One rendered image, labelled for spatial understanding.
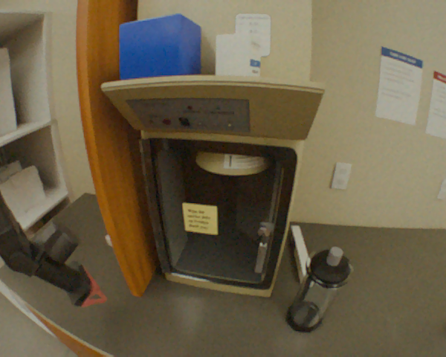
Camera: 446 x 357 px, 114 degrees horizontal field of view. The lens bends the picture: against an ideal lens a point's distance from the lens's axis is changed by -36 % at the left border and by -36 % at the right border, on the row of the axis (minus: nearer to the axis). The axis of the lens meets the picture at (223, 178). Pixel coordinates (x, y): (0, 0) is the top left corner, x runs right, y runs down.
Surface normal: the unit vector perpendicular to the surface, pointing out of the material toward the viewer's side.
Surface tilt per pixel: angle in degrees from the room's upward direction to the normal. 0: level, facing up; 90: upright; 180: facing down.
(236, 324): 0
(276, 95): 135
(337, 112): 90
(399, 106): 90
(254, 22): 90
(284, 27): 90
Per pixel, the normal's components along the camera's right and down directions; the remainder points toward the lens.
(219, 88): -0.15, 0.94
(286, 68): -0.19, 0.43
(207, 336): 0.01, -0.90
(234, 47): -0.44, 0.39
